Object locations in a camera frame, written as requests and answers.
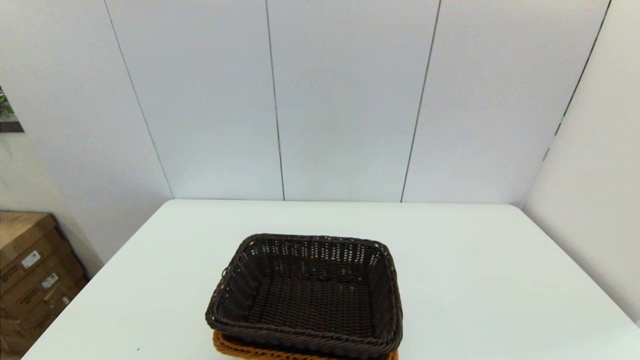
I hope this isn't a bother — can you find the dark brown wicker basket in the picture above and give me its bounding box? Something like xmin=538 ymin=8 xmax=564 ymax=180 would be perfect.
xmin=204 ymin=233 xmax=404 ymax=359

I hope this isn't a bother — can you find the orange wicker basket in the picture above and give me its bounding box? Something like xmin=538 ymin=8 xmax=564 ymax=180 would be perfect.
xmin=212 ymin=330 xmax=399 ymax=360

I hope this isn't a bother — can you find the brown cardboard box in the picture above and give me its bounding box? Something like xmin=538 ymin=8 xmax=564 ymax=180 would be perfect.
xmin=0 ymin=252 xmax=83 ymax=321
xmin=0 ymin=211 xmax=70 ymax=296
xmin=0 ymin=320 xmax=43 ymax=359
xmin=0 ymin=277 xmax=91 ymax=341

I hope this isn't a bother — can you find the framed picture on wall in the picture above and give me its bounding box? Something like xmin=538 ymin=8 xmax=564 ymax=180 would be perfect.
xmin=0 ymin=86 xmax=25 ymax=134

